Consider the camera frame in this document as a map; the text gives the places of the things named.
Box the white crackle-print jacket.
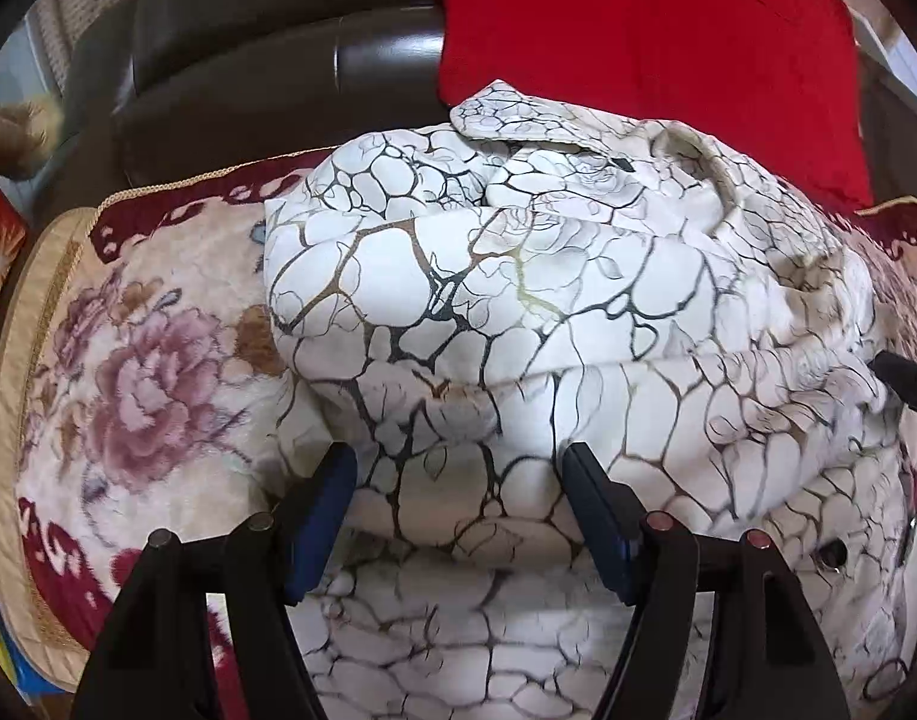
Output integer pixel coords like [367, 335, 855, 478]
[261, 79, 917, 720]

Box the red cushion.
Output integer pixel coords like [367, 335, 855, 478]
[434, 0, 875, 209]

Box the beige curtain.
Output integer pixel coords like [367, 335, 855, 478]
[23, 0, 92, 95]

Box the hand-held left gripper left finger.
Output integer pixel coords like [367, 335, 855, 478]
[72, 441, 359, 720]

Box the floral plush blanket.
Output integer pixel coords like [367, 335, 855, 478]
[0, 150, 917, 720]

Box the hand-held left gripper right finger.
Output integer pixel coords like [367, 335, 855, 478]
[559, 441, 853, 720]

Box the brown plush toy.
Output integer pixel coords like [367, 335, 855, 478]
[0, 94, 64, 182]

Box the brown leather sofa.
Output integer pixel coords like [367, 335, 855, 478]
[72, 0, 450, 187]

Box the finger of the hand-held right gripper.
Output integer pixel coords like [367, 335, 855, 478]
[869, 349, 917, 419]

